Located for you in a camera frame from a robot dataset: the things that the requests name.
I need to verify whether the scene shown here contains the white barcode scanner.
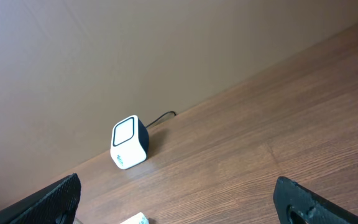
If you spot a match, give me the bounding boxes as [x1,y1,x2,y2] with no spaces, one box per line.
[110,115,150,170]

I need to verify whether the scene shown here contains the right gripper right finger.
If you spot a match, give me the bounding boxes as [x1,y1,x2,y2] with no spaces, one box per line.
[273,176,358,224]

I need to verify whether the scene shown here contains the scanner black cable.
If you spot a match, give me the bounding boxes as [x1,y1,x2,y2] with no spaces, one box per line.
[145,110,177,129]

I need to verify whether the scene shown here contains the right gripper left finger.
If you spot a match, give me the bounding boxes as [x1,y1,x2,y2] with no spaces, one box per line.
[0,173,81,224]

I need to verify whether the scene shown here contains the white blue plaster box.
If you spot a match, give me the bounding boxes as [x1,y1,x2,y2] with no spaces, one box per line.
[120,212,150,224]

